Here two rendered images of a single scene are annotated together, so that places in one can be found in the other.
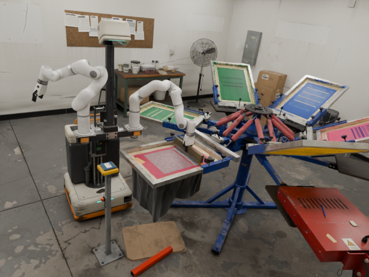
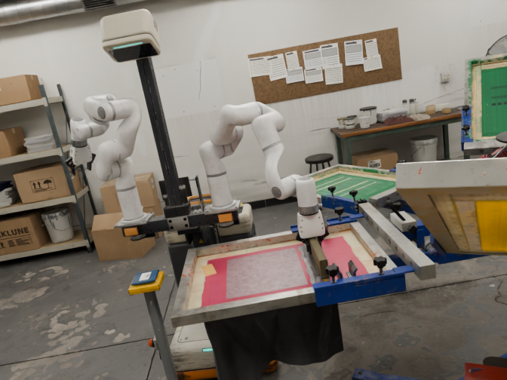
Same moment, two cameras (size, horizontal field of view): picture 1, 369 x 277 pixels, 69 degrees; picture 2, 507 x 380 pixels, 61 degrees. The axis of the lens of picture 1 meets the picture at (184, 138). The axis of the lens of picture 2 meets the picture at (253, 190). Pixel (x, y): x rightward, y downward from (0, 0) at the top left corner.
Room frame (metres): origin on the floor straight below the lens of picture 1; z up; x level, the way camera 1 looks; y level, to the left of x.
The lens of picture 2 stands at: (0.88, -0.89, 1.71)
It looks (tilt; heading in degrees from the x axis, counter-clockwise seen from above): 15 degrees down; 40
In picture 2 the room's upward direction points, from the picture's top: 10 degrees counter-clockwise
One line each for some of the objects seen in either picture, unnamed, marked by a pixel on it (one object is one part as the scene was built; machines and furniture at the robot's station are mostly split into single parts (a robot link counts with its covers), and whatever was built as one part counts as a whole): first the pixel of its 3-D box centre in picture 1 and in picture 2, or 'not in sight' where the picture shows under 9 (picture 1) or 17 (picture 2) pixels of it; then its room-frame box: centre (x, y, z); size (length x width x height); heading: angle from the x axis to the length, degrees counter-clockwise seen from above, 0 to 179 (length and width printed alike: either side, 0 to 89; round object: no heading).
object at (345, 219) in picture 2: (178, 139); (324, 228); (2.47, 0.06, 0.98); 0.30 x 0.05 x 0.07; 130
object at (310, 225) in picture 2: (189, 138); (310, 222); (2.20, -0.04, 1.12); 0.10 x 0.07 x 0.11; 130
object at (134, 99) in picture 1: (135, 101); (214, 157); (2.28, 0.47, 1.37); 0.13 x 0.10 x 0.16; 172
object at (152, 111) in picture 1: (178, 111); (366, 173); (3.09, 0.11, 1.05); 1.08 x 0.61 x 0.23; 70
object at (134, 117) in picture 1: (133, 118); (220, 189); (2.28, 0.48, 1.21); 0.16 x 0.13 x 0.15; 34
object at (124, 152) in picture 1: (174, 156); (279, 264); (2.10, 0.07, 0.97); 0.79 x 0.58 x 0.04; 130
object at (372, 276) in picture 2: (215, 165); (358, 286); (2.04, -0.30, 0.98); 0.30 x 0.05 x 0.07; 130
